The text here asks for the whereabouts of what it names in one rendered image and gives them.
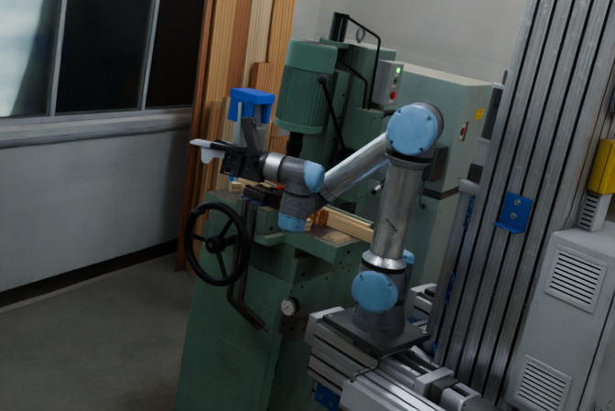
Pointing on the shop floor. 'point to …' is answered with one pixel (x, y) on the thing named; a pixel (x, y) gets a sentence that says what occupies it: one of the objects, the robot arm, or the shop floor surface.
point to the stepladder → (253, 100)
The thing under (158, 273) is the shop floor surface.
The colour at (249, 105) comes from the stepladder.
